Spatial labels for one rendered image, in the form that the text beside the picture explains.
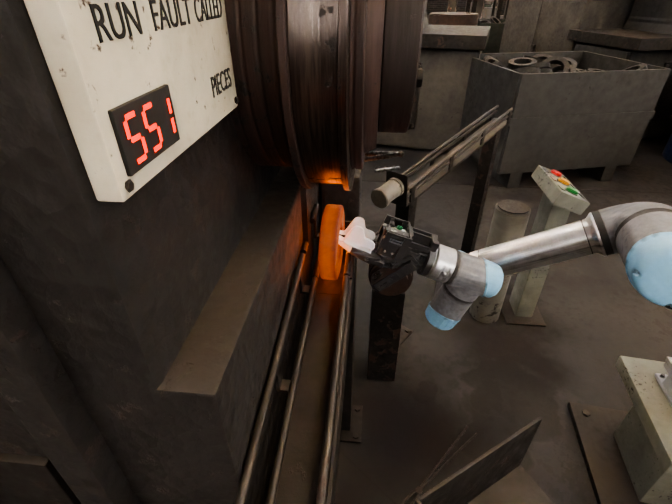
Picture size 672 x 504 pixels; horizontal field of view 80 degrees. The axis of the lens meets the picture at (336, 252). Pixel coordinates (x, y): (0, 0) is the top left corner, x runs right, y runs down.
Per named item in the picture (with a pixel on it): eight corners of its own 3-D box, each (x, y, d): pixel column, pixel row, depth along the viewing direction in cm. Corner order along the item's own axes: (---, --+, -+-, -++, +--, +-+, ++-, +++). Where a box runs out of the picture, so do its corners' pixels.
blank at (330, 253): (323, 287, 88) (339, 289, 88) (314, 264, 74) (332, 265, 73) (332, 223, 93) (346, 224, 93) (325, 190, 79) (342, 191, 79)
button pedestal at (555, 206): (507, 328, 165) (552, 191, 131) (494, 291, 185) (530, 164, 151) (548, 331, 164) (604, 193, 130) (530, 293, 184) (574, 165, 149)
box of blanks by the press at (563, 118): (492, 190, 275) (522, 68, 232) (445, 149, 343) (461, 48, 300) (626, 180, 289) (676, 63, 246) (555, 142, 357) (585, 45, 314)
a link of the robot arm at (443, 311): (456, 307, 99) (479, 276, 93) (452, 339, 91) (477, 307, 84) (427, 293, 100) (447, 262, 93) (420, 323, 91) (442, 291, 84)
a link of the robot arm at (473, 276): (488, 309, 85) (510, 281, 79) (440, 293, 84) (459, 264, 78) (481, 284, 91) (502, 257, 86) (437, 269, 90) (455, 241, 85)
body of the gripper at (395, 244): (383, 212, 83) (437, 230, 84) (369, 245, 87) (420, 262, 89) (383, 231, 76) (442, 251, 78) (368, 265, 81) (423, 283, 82)
